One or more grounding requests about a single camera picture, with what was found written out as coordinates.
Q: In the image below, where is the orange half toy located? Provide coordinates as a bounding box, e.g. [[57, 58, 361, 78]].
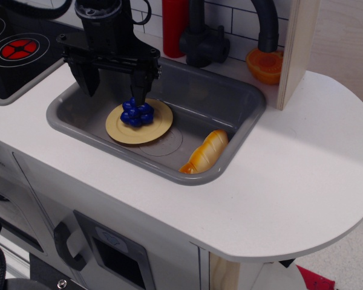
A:
[[246, 48, 284, 85]]

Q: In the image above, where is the black toy stovetop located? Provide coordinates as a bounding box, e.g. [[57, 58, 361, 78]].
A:
[[0, 6, 79, 106]]

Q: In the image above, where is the red cloth on floor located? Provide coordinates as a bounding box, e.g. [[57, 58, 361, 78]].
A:
[[297, 266, 335, 290]]

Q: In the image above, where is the grey toy sink basin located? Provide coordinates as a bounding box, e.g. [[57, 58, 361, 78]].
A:
[[47, 59, 266, 185]]

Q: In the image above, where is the light wooden side panel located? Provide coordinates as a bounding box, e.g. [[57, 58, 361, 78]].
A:
[[276, 0, 321, 110]]

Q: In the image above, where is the red ketchup bottle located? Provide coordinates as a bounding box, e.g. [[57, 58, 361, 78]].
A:
[[162, 0, 189, 58]]

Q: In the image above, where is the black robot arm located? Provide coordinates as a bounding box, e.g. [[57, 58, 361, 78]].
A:
[[0, 1, 161, 106]]

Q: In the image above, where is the toy bread loaf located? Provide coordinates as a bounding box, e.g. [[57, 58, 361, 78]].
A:
[[179, 129, 229, 174]]

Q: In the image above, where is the grey dishwasher door panel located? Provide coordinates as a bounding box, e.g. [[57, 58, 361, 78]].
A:
[[73, 210, 156, 289]]

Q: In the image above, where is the dark grey toy faucet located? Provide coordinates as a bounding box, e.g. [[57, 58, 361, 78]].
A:
[[179, 0, 279, 68]]

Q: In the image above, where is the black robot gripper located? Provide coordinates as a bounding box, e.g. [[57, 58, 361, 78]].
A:
[[57, 1, 161, 106]]

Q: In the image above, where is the black oven door handle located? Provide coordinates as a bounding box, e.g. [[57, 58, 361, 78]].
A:
[[53, 222, 87, 271]]

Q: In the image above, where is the white oven door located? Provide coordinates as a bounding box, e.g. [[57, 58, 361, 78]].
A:
[[0, 153, 52, 257]]

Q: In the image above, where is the blue toy blueberries cluster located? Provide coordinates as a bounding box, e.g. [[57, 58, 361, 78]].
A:
[[120, 97, 154, 127]]

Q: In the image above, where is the yellow toy plate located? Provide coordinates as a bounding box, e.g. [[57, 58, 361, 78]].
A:
[[105, 99, 173, 144]]

